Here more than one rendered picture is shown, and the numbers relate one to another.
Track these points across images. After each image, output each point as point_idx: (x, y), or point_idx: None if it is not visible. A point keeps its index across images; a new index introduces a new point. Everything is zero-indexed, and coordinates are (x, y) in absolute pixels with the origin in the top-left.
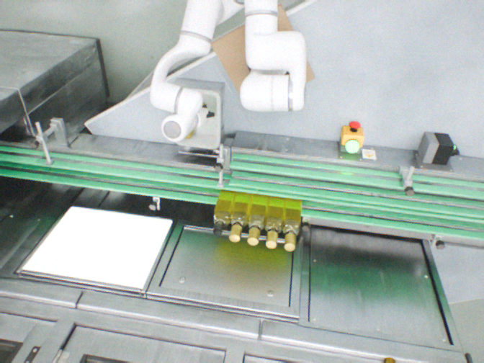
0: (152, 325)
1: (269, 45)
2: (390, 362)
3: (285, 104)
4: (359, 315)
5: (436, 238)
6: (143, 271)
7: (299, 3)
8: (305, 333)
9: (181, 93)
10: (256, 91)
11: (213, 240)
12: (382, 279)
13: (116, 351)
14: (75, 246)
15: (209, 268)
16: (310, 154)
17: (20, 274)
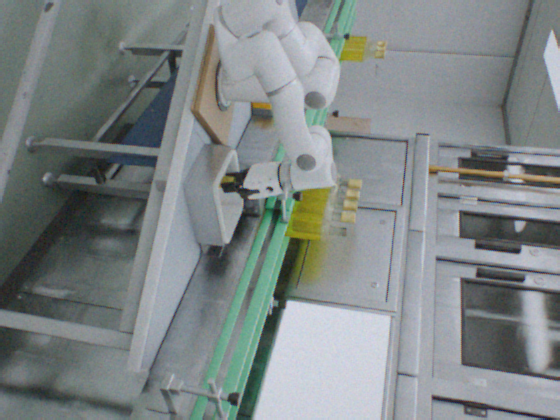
0: (424, 309)
1: (314, 43)
2: (433, 166)
3: (339, 77)
4: (389, 178)
5: (329, 114)
6: (368, 318)
7: (1, 55)
8: (418, 204)
9: (322, 134)
10: (332, 83)
11: (319, 262)
12: (351, 161)
13: (452, 338)
14: (334, 397)
15: (357, 264)
16: (276, 133)
17: None
